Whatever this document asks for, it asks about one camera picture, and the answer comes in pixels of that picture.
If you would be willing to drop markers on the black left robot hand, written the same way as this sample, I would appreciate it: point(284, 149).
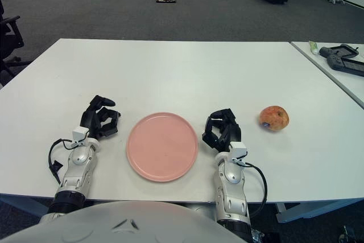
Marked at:
point(91, 117)

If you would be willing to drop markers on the black tray on floor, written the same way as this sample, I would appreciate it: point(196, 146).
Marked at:
point(166, 0)

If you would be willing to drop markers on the black handheld controller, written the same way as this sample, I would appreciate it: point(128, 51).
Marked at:
point(325, 51)

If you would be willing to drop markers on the green white tube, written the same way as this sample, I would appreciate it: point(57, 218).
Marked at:
point(313, 47)

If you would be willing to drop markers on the black office chair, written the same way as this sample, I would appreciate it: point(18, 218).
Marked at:
point(8, 41)

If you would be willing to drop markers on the blue-grey table frame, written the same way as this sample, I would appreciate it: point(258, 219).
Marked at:
point(312, 210)

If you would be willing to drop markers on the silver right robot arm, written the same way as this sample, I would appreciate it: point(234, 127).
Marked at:
point(231, 174)

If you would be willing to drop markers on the pink round plate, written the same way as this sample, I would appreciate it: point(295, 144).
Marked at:
point(162, 147)

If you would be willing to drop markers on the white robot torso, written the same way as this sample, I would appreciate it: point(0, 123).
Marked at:
point(113, 226)

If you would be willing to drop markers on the grey handheld controller with screen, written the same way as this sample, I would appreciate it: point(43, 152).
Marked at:
point(335, 62)

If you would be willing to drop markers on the red-yellow apple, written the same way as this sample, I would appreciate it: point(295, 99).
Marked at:
point(274, 118)

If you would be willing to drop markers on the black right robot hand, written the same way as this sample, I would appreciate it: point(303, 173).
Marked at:
point(231, 132)

